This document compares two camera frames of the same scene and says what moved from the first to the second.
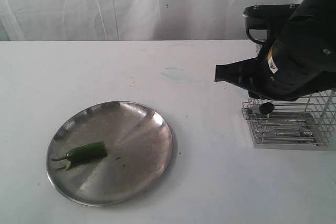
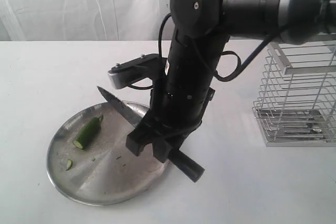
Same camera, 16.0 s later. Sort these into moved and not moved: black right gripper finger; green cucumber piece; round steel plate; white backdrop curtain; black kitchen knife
Moved: black kitchen knife; green cucumber piece; black right gripper finger
Not moved: white backdrop curtain; round steel plate
